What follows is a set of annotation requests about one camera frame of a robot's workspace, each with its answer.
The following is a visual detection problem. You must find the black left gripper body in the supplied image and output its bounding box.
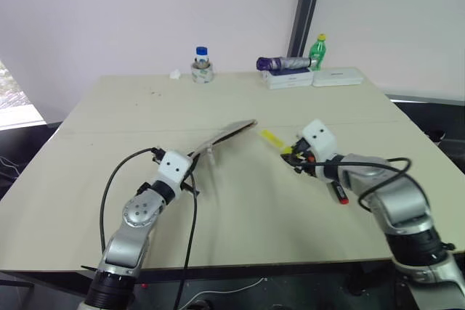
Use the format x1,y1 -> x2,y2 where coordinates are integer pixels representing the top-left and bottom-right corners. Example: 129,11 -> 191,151
180,165 -> 199,192

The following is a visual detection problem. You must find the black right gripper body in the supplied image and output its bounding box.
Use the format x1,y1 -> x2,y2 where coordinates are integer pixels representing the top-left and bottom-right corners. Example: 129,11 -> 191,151
290,136 -> 318,170

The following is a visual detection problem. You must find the yellow highlighter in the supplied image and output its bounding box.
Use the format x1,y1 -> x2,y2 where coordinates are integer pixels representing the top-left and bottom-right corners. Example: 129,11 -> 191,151
259,129 -> 294,155

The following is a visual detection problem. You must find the red marker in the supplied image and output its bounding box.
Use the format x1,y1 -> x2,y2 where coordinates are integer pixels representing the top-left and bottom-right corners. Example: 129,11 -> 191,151
331,180 -> 351,205

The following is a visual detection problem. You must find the white and blue box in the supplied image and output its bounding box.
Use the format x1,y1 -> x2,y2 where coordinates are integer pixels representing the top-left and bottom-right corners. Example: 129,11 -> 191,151
260,68 -> 315,90

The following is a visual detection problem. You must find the flat white case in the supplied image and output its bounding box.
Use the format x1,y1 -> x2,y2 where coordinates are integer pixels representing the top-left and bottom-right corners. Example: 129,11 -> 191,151
312,67 -> 365,88

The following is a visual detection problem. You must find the blue-capped jar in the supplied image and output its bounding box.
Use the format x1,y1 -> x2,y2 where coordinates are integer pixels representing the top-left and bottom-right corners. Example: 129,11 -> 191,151
190,62 -> 215,84

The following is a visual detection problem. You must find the folded purple umbrella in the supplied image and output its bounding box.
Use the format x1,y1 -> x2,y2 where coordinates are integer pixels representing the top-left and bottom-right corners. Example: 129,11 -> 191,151
256,55 -> 317,72

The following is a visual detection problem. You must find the green plastic bottle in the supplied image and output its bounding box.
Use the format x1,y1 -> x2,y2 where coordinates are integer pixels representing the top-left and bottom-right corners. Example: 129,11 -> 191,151
308,33 -> 328,72

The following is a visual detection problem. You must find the blue capped clear bottle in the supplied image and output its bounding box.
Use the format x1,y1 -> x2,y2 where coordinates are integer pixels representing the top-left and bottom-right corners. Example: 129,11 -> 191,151
194,46 -> 211,71

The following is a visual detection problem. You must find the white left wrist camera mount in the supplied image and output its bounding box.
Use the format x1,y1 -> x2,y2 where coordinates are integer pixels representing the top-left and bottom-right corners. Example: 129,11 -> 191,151
158,150 -> 194,190

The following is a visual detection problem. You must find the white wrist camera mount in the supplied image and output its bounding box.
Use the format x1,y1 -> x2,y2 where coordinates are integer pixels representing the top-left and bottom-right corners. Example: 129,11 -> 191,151
158,150 -> 194,190
296,118 -> 337,164

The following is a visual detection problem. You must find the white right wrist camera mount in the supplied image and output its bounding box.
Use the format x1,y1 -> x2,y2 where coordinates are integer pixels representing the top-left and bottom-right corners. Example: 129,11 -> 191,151
296,118 -> 337,164

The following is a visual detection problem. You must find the black hanging cable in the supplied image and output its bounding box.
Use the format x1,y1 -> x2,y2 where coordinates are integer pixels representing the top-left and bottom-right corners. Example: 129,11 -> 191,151
173,174 -> 200,310

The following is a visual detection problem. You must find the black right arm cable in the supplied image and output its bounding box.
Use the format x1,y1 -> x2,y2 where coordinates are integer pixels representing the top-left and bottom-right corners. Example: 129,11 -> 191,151
301,157 -> 413,213

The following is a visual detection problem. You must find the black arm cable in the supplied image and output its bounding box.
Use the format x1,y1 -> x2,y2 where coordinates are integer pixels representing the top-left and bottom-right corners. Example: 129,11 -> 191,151
301,157 -> 413,213
99,147 -> 164,253

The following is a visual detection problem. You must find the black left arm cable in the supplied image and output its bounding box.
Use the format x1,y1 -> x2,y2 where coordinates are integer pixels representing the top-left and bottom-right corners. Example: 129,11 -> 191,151
99,147 -> 164,253

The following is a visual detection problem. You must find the thin white cable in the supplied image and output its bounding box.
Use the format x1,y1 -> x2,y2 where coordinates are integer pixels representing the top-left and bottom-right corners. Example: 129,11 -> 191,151
183,277 -> 264,309

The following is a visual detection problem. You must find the dark grey wall pillar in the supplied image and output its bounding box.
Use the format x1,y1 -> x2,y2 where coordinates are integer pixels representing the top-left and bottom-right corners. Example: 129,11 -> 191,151
288,0 -> 326,59

